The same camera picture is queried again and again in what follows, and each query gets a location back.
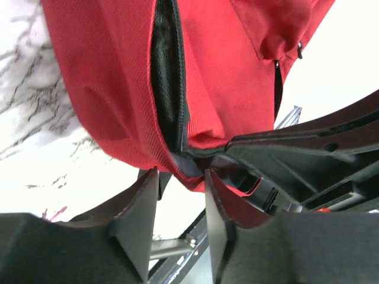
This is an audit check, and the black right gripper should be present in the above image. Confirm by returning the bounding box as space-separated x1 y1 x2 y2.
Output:
205 92 378 283

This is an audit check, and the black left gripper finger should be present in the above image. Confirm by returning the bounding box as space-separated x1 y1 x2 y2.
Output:
1 169 159 283

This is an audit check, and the red backpack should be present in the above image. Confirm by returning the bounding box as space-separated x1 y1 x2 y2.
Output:
42 1 333 192

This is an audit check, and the dark metal T-shaped tool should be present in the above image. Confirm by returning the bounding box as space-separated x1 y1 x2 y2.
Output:
150 235 198 261

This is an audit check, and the aluminium rail frame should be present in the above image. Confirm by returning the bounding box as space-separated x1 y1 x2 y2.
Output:
275 106 302 130

